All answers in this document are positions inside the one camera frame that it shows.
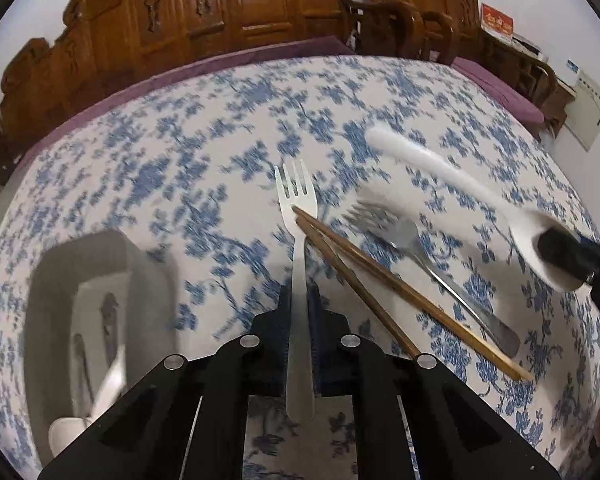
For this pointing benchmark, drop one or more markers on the white plastic fork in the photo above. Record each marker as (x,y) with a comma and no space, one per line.
(292,240)

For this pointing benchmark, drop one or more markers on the wooden chopstick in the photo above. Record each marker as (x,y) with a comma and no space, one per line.
(410,291)
(350,279)

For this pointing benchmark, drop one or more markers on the blue floral tablecloth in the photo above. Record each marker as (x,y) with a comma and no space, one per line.
(180,160)

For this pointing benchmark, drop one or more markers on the white wall panel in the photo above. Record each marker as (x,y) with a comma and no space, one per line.
(590,115)

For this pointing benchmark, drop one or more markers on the carved wooden sofa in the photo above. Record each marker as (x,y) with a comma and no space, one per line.
(260,0)

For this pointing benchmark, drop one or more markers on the long white plastic spoon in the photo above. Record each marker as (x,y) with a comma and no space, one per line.
(445,170)

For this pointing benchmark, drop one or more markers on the red desk calendar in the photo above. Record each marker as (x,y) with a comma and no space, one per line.
(497,22)

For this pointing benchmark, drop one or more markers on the purple armchair cushion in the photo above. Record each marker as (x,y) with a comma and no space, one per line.
(500,92)

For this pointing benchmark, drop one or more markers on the wooden side table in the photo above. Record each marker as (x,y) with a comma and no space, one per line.
(564,105)

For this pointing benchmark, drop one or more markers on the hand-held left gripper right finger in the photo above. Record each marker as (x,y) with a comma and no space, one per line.
(320,340)

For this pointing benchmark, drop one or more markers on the small white plastic spoon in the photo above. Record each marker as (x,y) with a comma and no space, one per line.
(107,385)

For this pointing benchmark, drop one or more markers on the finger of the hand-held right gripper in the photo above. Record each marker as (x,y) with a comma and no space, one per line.
(565,257)

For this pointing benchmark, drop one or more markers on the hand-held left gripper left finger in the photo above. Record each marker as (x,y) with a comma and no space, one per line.
(279,330)

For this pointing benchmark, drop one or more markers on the rectangular metal tray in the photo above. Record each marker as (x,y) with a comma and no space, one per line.
(55,280)

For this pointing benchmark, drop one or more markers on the purple sofa cushion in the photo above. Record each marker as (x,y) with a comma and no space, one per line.
(220,62)

